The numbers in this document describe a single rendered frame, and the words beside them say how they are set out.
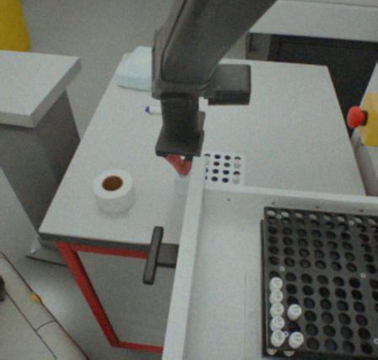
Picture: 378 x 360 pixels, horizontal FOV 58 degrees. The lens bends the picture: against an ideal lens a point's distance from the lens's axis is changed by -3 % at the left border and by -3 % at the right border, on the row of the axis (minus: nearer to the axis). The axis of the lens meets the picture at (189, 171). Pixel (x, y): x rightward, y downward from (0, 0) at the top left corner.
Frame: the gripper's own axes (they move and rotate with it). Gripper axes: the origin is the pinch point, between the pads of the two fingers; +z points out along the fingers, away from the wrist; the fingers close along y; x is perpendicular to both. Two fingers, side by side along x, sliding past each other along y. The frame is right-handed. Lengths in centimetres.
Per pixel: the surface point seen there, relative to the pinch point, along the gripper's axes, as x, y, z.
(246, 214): -11.3, -10.5, -3.0
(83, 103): 86, 120, 82
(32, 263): 68, 13, 80
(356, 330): -23.0, -27.6, -8.6
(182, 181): 0.0, -1.5, 1.7
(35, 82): 45, 30, 5
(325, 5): -29, 59, -6
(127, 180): 9.5, -3.2, 1.0
